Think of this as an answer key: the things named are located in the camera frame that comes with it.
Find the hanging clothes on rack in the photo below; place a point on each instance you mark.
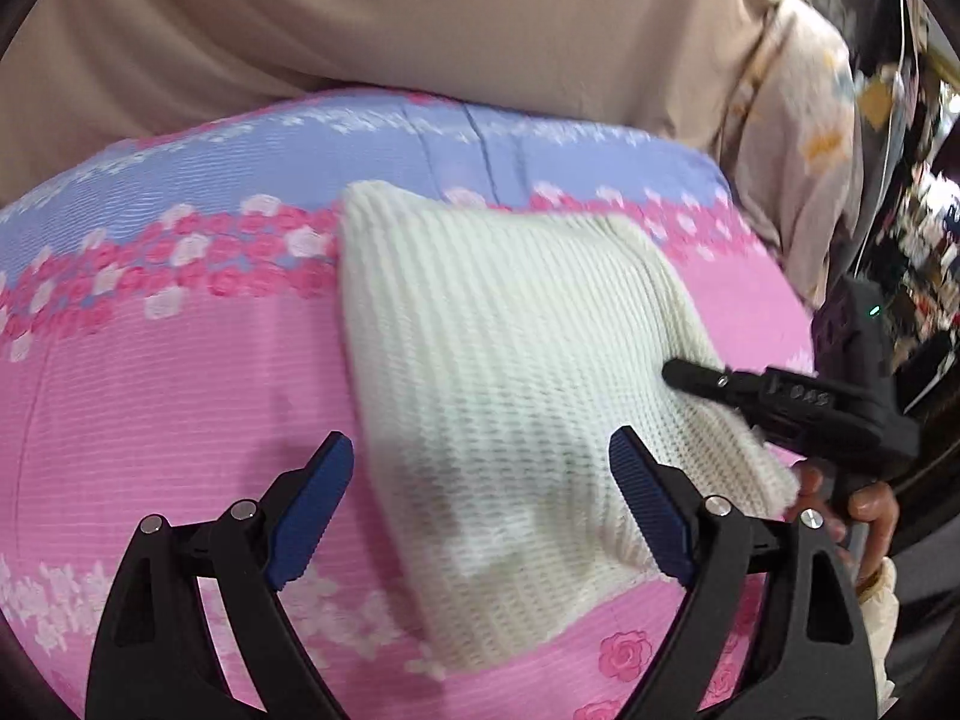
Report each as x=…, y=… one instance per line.
x=930, y=240

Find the pink floral bedsheet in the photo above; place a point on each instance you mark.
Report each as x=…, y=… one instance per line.
x=187, y=390

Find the beige floral pillow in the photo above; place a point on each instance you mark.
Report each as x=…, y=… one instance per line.
x=802, y=165

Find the person's right hand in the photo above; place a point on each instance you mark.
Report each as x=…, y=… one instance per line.
x=874, y=517

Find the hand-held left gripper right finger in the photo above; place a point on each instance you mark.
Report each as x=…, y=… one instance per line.
x=652, y=502

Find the person's right forearm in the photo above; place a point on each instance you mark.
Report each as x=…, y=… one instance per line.
x=879, y=615

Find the beige curtain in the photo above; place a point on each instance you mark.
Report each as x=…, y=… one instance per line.
x=375, y=15

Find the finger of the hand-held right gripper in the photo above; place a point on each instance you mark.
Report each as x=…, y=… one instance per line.
x=705, y=381

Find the white red black knit sweater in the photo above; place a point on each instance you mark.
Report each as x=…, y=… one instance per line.
x=487, y=390

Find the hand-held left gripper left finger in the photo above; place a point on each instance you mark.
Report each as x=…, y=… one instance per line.
x=311, y=510

